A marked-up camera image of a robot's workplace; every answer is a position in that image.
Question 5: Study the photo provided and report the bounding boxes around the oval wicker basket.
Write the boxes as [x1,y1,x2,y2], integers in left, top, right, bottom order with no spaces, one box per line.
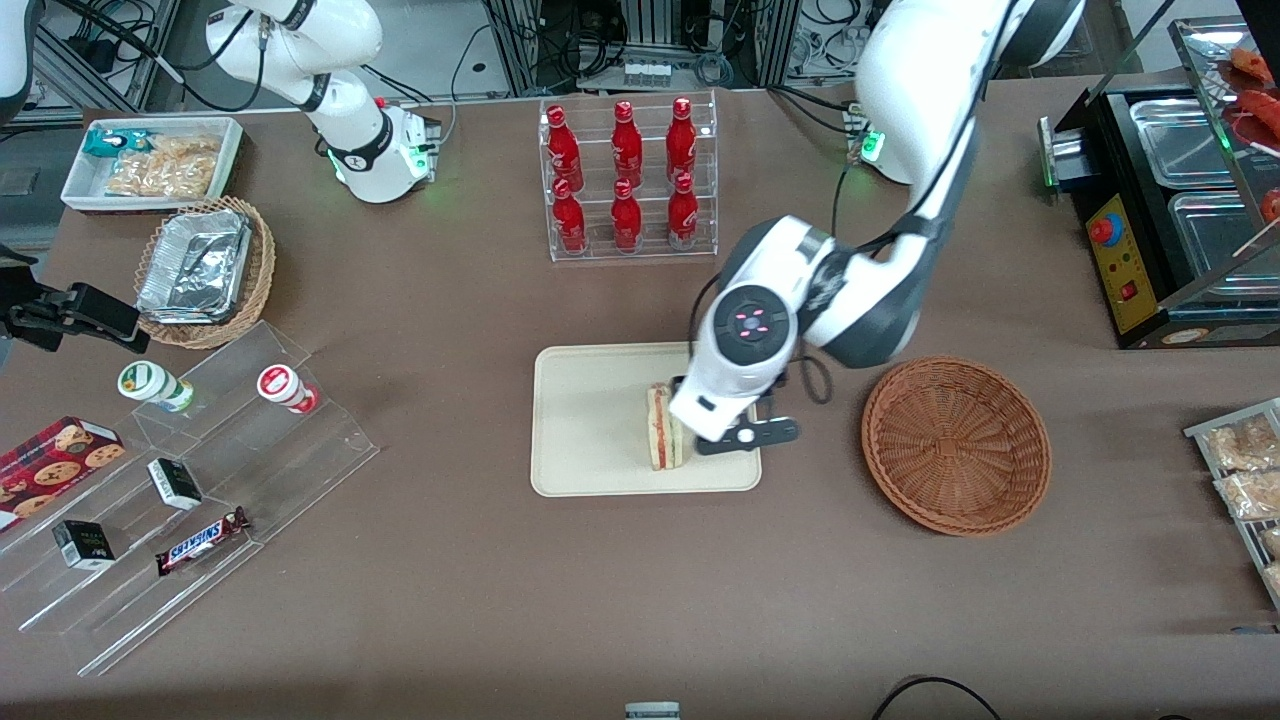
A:
[132,196,277,350]

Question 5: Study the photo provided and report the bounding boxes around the black hot food display case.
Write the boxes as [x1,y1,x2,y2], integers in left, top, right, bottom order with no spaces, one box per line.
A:
[1038,14,1280,351]

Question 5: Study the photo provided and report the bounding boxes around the clear acrylic stepped display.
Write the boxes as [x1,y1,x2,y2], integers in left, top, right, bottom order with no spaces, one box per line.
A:
[0,319,382,679]

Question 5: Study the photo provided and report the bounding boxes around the clear acrylic bottle rack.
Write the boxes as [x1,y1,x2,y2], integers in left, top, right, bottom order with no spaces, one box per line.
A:
[538,90,719,264]

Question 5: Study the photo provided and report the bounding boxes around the beige rectangular serving tray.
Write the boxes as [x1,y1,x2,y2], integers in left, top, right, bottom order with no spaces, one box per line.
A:
[530,341,763,498]

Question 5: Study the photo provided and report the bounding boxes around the triangular sandwich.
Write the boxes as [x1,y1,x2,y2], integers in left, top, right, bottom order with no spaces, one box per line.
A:
[645,382,688,473]

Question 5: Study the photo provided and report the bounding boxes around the green snack packet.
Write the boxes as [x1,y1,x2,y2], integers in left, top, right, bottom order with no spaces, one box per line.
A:
[82,127,158,161]

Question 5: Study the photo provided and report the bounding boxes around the stacked aluminium foil containers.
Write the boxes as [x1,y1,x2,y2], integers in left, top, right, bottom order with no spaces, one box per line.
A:
[136,207,253,325]

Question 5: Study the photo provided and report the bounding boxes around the clear bag of chips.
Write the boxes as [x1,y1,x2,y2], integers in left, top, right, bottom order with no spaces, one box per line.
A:
[104,134,223,199]

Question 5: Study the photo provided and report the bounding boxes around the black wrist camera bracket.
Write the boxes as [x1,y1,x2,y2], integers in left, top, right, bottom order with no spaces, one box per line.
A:
[696,395,802,458]

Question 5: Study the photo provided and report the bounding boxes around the small black white box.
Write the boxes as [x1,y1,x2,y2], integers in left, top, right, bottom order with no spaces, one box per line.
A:
[146,457,204,512]
[51,519,117,572]

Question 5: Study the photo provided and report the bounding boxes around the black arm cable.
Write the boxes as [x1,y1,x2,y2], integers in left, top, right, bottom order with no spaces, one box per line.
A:
[686,0,1031,407]

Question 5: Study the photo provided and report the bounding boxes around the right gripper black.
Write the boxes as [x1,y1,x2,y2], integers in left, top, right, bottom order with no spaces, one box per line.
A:
[0,262,142,354]

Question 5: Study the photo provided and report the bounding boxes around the red cookie box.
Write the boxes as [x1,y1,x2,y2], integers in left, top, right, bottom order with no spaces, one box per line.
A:
[0,415,127,532]

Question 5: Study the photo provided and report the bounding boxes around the black floor cable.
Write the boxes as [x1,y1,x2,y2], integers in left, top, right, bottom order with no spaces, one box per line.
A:
[869,676,1005,720]

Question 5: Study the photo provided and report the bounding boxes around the grey tray with snack bags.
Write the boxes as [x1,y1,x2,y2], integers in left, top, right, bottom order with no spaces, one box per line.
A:
[1182,397,1280,613]

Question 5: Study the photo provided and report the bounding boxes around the round brown wicker basket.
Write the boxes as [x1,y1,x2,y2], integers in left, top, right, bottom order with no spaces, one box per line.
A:
[861,357,1052,538]

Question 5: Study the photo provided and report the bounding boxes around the aluminium frame rack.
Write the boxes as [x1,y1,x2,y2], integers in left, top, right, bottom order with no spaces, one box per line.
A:
[480,0,803,93]

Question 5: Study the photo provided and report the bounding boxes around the clear bag of snacks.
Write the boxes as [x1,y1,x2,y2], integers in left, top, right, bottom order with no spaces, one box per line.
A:
[1213,469,1280,522]
[1200,414,1280,472]

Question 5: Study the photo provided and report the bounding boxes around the white rectangular snack bin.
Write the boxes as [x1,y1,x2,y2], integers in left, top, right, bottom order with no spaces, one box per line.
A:
[60,116,245,215]

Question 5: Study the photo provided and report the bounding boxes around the red lid yogurt cup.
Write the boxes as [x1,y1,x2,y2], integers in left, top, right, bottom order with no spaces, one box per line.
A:
[255,363,320,416]

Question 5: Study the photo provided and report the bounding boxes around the green lid yogurt cup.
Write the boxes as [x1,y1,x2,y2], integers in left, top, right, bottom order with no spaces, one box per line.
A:
[116,360,196,414]

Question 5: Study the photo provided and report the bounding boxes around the Snickers chocolate bar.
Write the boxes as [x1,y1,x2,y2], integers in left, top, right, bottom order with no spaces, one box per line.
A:
[154,505,252,578]

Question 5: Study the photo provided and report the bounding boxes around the red cola bottle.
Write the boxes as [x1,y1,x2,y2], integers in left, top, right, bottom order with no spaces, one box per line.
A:
[610,100,645,187]
[665,96,698,184]
[610,178,644,254]
[546,105,585,192]
[666,172,701,252]
[551,179,589,255]

